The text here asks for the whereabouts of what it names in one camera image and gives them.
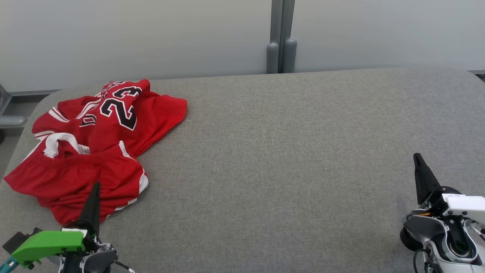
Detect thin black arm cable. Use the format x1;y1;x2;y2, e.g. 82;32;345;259
412;247;436;273
113;259;136;273

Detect grey metal frame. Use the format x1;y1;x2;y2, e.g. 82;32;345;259
0;84;27;129

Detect red shorts with white stripe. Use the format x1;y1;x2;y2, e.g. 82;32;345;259
4;141;149;227

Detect grey rounded partition post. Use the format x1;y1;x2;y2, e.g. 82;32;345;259
266;0;283;74
282;0;297;73

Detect red Bulls 23 jersey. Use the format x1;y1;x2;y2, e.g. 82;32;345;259
32;79;188;158

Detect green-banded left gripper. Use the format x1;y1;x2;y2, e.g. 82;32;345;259
11;182;101;268

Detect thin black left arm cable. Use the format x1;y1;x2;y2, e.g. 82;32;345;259
113;259;136;273

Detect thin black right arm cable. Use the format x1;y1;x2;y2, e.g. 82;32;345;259
412;247;436;273

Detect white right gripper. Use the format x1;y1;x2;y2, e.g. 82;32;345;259
413;153;485;222

